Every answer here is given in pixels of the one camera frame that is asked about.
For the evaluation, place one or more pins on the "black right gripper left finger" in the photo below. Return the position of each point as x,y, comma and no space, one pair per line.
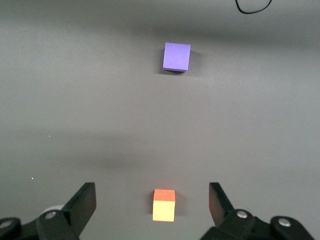
82,205

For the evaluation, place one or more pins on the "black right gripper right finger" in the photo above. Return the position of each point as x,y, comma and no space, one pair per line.
220,207

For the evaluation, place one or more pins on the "orange foam block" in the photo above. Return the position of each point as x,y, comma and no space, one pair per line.
163,210

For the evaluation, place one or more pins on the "purple foam block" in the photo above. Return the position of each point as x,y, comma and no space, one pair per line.
176,56

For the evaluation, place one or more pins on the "dark grey table mat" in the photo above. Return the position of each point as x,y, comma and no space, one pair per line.
100,112

